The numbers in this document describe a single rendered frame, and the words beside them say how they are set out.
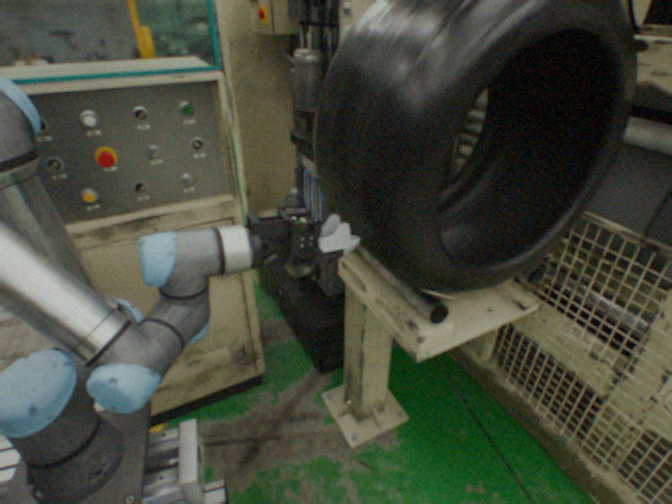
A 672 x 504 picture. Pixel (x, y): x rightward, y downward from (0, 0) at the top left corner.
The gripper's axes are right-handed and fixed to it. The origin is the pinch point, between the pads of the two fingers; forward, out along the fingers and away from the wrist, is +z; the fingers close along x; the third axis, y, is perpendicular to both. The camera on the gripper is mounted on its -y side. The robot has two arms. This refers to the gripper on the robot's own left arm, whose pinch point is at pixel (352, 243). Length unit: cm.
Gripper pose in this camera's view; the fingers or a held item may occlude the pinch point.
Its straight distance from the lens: 73.5
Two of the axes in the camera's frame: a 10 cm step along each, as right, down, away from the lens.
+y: 1.2, -8.7, -4.8
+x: -4.6, -4.8, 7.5
